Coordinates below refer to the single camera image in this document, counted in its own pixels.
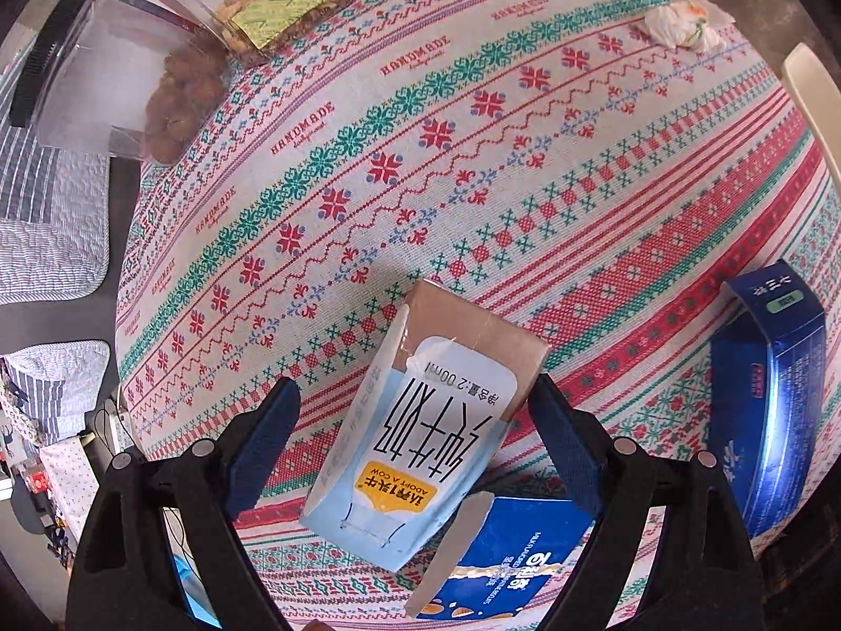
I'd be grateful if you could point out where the grey striped quilt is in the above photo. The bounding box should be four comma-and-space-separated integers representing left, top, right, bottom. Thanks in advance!
2, 56, 110, 446

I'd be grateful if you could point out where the milk carton light blue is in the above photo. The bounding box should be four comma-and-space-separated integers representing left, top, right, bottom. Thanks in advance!
300, 281, 549, 571

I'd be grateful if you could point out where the tall blue carton box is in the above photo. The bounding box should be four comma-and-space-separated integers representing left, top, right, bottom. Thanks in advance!
707, 259, 827, 538

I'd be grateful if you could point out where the small crumpled tissue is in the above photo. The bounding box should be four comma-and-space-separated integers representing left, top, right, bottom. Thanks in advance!
641, 0, 735, 54

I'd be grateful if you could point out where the blue flat snack box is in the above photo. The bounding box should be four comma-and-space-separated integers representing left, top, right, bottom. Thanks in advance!
405, 492, 593, 621

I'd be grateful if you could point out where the patterned handmade tablecloth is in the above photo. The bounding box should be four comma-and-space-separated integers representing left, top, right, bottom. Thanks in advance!
116, 0, 839, 629

